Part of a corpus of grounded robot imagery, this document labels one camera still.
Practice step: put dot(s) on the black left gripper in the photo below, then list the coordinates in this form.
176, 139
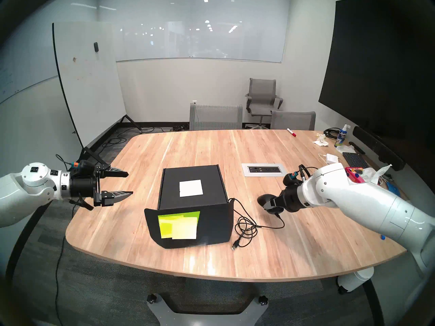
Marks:
83, 187

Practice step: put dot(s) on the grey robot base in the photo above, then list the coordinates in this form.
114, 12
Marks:
161, 313

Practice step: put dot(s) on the grey office chair with armrests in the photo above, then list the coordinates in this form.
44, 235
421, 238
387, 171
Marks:
261, 93

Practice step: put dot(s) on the white sticky note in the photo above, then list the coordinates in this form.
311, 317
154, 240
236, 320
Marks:
191, 188

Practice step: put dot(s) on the colourful floral tissue box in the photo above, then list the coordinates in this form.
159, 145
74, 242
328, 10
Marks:
357, 174

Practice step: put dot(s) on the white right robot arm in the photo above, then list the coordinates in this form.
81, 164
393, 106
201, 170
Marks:
357, 199

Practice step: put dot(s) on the black cardboard box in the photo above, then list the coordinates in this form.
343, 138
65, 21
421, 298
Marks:
170, 193

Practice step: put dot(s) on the black keyboard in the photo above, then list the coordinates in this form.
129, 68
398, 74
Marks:
355, 160

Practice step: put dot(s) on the glass whiteboard with blue writing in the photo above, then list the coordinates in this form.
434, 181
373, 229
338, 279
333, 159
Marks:
17, 60

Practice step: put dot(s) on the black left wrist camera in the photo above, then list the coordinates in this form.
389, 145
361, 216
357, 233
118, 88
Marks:
83, 167

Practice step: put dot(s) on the silver table power outlet panel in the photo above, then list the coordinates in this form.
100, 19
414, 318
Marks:
261, 169

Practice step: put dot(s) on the black video conference bar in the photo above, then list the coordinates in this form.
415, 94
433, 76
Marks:
377, 147

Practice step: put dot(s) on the wall-mounted glass whiteboard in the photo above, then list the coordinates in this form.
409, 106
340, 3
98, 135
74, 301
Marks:
197, 30

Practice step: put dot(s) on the grey ribbed mesh chair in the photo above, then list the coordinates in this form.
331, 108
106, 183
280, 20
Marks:
215, 117

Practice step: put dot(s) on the lime green sticky note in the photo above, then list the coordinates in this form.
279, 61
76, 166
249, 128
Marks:
164, 228

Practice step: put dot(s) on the large black wall screen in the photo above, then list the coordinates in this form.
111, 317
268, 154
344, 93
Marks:
373, 74

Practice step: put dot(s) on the pale yellow sticky note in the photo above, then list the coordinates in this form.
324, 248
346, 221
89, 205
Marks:
185, 228

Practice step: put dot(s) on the red capped whiteboard marker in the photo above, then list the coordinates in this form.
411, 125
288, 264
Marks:
291, 132

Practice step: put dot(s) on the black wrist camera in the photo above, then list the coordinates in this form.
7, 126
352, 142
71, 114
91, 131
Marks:
292, 179
83, 167

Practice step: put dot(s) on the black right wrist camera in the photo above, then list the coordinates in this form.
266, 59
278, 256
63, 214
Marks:
292, 179

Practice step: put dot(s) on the white freestanding whiteboard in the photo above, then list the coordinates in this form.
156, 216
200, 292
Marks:
88, 87

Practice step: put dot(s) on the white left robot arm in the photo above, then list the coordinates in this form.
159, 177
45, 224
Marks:
20, 196

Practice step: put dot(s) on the crumpled white tissue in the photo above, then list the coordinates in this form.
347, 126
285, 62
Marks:
346, 149
321, 142

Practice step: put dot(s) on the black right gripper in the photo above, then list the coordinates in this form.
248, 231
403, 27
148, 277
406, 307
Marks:
291, 199

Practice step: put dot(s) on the whiteboard cleaner spray bottle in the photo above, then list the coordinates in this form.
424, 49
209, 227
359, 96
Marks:
341, 138

